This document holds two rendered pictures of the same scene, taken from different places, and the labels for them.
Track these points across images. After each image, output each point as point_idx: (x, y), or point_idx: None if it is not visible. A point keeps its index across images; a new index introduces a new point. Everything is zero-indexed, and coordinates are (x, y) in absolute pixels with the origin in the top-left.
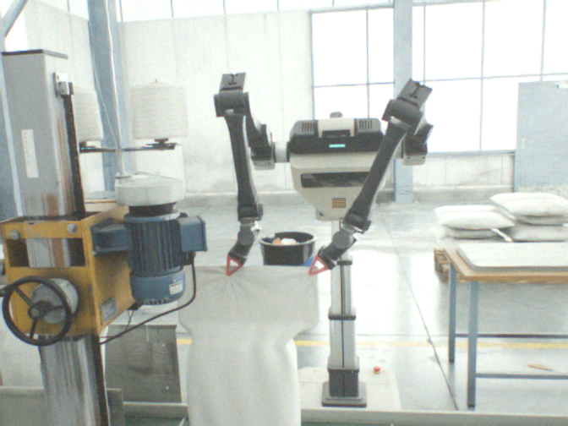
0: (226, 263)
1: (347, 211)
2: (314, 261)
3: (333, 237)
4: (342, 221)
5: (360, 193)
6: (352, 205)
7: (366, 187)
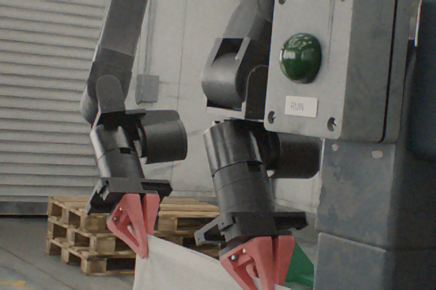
0: (287, 269)
1: (119, 82)
2: (156, 214)
3: (186, 137)
4: (125, 105)
5: (137, 37)
6: (133, 67)
7: (141, 24)
